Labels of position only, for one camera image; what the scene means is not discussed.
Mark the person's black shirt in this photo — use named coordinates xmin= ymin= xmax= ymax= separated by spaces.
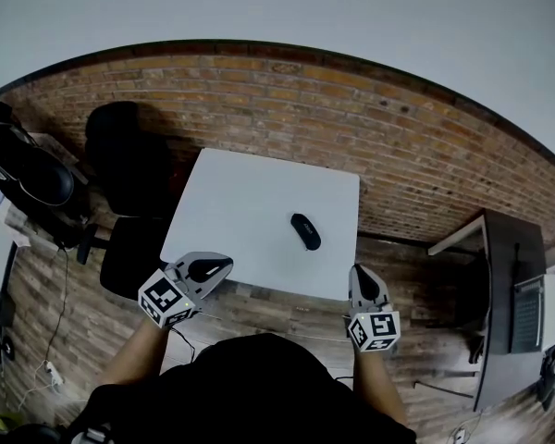
xmin=68 ymin=332 xmax=417 ymax=444

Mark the black floor cable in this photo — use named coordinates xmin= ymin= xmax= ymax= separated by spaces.
xmin=43 ymin=247 xmax=70 ymax=364

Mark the dark desk white frame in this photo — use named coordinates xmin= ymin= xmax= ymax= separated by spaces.
xmin=427 ymin=208 xmax=549 ymax=413

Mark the grey body-worn device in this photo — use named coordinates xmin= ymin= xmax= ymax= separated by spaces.
xmin=71 ymin=425 xmax=115 ymax=444

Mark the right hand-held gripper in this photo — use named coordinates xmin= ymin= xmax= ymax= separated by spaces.
xmin=341 ymin=264 xmax=401 ymax=354

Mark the black rounded device white trim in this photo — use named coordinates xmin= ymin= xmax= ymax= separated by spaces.
xmin=0 ymin=104 xmax=76 ymax=207

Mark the black office chair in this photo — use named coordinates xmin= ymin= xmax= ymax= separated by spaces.
xmin=76 ymin=101 xmax=177 ymax=302

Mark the grey laptop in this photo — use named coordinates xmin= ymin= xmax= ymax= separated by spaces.
xmin=508 ymin=273 xmax=555 ymax=355

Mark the person's left forearm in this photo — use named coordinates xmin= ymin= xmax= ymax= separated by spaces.
xmin=94 ymin=316 xmax=172 ymax=388

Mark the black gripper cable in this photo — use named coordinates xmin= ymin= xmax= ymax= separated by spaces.
xmin=170 ymin=326 xmax=198 ymax=364

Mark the wooden crate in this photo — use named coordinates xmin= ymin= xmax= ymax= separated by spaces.
xmin=25 ymin=131 xmax=82 ymax=175

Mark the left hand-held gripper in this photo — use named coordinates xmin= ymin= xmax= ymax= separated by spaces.
xmin=137 ymin=251 xmax=235 ymax=330

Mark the person's right forearm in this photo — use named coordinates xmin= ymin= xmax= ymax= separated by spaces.
xmin=351 ymin=349 xmax=408 ymax=429

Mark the black desk chair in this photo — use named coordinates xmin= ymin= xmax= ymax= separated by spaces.
xmin=452 ymin=254 xmax=491 ymax=364

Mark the black oval plastic case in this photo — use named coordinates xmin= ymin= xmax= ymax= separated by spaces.
xmin=290 ymin=212 xmax=323 ymax=252

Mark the white power strip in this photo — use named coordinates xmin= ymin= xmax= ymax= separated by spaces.
xmin=43 ymin=360 xmax=66 ymax=387

